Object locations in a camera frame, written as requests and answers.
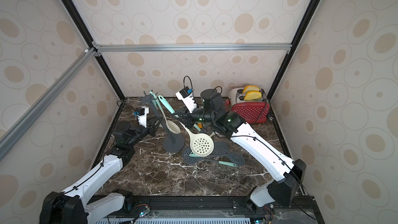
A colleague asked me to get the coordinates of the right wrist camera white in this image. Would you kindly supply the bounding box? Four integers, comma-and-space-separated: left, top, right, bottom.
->
176, 87, 198, 113

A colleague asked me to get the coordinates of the grey utensil rack stand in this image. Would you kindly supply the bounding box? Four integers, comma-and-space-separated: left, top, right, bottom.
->
141, 91, 185, 153

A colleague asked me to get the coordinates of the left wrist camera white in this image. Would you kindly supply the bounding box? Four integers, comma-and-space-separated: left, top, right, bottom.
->
135, 106, 149, 128

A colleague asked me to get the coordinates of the aluminium frame bar left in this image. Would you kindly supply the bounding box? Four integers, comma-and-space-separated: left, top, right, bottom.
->
1, 47, 95, 159

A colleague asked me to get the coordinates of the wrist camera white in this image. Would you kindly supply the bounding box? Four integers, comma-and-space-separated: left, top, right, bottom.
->
135, 106, 149, 128
176, 87, 198, 113

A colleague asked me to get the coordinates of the yellow bread slice front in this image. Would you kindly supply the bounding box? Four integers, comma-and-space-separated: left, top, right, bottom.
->
244, 90, 262, 101

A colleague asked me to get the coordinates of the grey skimmer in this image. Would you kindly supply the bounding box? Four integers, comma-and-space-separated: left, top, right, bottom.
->
182, 147, 199, 164
211, 142, 229, 155

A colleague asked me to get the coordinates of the grey skimmer mint handle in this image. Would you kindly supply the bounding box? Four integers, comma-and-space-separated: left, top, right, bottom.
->
189, 151, 246, 168

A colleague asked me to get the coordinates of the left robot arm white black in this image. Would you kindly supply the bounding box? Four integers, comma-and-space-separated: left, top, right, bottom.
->
39, 117, 163, 224

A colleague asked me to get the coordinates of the aluminium frame bar horizontal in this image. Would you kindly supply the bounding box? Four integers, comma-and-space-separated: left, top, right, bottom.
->
95, 43, 292, 52

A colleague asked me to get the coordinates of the yellow bread slice rear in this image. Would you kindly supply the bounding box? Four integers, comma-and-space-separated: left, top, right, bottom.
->
243, 85, 260, 94

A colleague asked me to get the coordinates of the cream skimmer mint handle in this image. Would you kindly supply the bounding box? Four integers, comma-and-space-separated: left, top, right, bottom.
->
150, 91, 181, 134
158, 95, 215, 158

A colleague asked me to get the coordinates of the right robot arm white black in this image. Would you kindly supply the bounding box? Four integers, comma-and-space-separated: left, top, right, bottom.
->
175, 87, 306, 207

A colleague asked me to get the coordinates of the yellow bread slice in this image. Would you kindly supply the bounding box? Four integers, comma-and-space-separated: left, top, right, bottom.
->
243, 85, 260, 94
244, 90, 262, 101

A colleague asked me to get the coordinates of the red silver toaster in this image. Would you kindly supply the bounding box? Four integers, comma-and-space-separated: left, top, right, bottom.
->
226, 88, 272, 124

